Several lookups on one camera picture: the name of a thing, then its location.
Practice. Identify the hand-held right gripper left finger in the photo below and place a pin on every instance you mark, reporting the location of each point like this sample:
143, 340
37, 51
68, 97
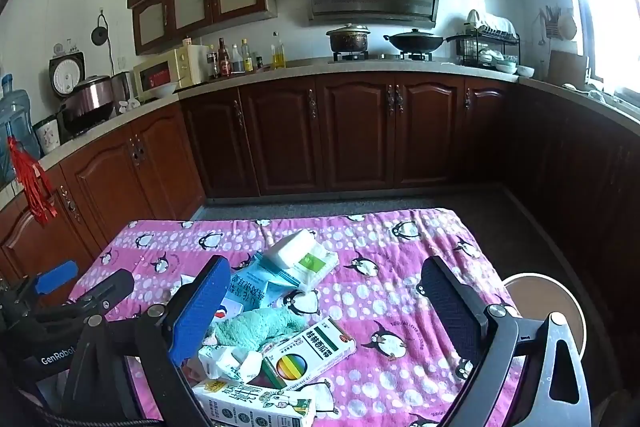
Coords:
200, 307

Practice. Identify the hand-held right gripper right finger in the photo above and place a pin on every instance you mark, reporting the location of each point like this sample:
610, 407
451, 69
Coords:
450, 304

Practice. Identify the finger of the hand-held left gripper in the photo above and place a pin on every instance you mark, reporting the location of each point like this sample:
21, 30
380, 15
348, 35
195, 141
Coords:
107, 289
55, 279

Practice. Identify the blue and white packet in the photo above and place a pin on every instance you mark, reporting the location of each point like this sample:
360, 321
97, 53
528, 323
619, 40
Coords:
250, 289

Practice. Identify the teal fluffy cloth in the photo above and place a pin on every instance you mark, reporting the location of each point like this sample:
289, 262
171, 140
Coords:
260, 324

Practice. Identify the white plastic bucket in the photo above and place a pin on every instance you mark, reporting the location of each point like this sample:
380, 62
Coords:
540, 307

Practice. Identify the white tissue pack green label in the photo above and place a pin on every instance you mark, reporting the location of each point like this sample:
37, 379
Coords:
295, 252

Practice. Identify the small white and red box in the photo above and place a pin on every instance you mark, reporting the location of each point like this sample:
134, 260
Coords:
229, 307

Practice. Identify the crumpled white carton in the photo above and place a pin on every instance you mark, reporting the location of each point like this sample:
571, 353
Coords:
225, 359

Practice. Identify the pink penguin print blanket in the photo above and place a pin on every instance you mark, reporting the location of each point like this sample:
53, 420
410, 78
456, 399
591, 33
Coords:
400, 267

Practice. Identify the red tassel ornament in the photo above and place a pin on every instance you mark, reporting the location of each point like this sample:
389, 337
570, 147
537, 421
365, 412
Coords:
30, 187

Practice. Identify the white and green milk carton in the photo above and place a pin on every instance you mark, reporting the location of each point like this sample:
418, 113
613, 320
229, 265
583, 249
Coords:
250, 404

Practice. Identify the medicine box with rainbow print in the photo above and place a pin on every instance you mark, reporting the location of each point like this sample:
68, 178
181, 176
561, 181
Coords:
320, 342

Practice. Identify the white flowered cup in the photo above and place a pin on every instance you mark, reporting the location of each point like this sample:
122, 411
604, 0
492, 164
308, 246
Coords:
47, 134

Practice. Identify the blue water jug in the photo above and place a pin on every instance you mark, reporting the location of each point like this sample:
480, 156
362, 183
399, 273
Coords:
17, 112

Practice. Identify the silver rice cooker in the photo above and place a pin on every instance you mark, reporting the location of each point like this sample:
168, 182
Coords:
87, 99

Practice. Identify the silver metal appliance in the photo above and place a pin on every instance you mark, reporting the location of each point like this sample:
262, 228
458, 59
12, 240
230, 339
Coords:
121, 92

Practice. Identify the wooden lower cabinets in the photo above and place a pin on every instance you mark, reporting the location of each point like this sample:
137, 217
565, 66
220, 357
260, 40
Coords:
350, 132

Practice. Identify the white bowl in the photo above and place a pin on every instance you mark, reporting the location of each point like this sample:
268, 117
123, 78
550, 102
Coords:
525, 70
162, 90

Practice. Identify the cream microwave with red door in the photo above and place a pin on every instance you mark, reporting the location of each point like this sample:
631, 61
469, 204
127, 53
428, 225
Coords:
160, 74

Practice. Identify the brown sauce bottle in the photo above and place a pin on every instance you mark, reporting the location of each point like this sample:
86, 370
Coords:
223, 59

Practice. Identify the clear glass bottle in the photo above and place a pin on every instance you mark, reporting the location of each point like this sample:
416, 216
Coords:
237, 59

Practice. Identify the yellow cap bottle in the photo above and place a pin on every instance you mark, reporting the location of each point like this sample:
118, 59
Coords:
247, 56

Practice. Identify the gas stove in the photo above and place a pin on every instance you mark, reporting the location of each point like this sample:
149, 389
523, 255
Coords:
380, 57

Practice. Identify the grey kitchen countertop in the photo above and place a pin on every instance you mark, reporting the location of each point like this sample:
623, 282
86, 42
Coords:
300, 68

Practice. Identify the black dish rack with dishes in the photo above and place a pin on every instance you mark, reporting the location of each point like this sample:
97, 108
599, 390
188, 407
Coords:
487, 47

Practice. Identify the yellow cooking oil bottle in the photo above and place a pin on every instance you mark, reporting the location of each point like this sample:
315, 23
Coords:
278, 54

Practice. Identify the black wok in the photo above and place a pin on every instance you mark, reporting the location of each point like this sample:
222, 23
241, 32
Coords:
415, 41

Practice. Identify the wooden cutting board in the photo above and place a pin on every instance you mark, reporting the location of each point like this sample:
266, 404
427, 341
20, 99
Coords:
567, 66

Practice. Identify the cooking pot with lid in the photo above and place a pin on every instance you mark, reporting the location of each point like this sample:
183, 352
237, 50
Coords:
348, 39

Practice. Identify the hanging kitchen utensils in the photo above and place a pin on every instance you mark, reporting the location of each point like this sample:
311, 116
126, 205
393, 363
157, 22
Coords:
555, 24

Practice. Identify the kitchen window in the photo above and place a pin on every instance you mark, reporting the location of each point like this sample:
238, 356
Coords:
610, 7

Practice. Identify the black hanging wall device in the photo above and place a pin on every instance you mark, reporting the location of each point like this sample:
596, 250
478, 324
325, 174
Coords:
100, 33

